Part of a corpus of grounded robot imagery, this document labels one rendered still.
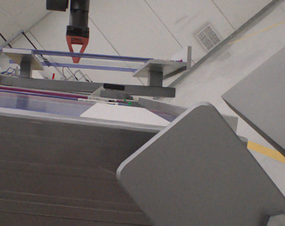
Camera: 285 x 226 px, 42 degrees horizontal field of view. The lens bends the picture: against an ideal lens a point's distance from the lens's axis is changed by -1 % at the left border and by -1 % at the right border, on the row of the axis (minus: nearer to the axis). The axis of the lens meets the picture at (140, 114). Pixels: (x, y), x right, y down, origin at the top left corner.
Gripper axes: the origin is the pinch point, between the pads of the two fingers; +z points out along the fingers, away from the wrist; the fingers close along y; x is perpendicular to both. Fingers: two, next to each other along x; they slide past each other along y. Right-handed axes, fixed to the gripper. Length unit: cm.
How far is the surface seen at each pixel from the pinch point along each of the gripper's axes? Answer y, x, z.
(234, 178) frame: 98, 9, 18
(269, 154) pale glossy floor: -71, 103, 31
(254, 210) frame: 98, 10, 19
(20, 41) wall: -722, -138, -133
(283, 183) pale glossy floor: -37, 92, 41
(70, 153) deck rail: 93, 2, 18
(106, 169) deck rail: 93, 4, 18
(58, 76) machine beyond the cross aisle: -420, -32, -34
